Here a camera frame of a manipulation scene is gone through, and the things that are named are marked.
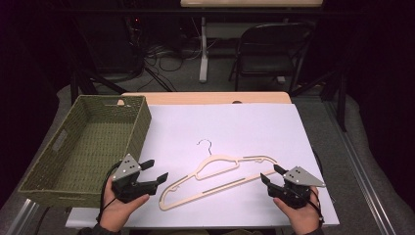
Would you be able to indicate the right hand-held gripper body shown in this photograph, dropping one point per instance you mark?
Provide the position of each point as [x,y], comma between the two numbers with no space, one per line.
[298,181]

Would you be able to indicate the white-legged desk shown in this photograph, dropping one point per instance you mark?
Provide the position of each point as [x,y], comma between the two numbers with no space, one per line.
[204,49]

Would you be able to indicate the black folding chair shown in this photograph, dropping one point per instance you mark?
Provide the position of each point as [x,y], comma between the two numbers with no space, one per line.
[270,49]

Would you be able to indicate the cream plastic hanger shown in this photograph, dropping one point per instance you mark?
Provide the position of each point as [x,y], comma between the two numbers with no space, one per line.
[221,158]

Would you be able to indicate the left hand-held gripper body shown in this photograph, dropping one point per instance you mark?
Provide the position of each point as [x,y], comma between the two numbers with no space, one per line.
[128,168]

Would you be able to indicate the green woven basket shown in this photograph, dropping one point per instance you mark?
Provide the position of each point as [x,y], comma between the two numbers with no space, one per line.
[88,143]

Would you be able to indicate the aluminium rail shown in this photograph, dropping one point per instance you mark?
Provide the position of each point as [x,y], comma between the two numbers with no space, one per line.
[23,217]
[362,169]

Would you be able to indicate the black metal stand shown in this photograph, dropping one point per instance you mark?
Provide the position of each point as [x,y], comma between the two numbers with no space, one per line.
[81,81]
[341,98]

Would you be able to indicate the person's left hand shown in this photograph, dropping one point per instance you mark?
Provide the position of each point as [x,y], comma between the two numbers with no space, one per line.
[119,210]

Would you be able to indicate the person's right hand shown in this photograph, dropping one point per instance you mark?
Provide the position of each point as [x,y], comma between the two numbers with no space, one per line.
[301,217]

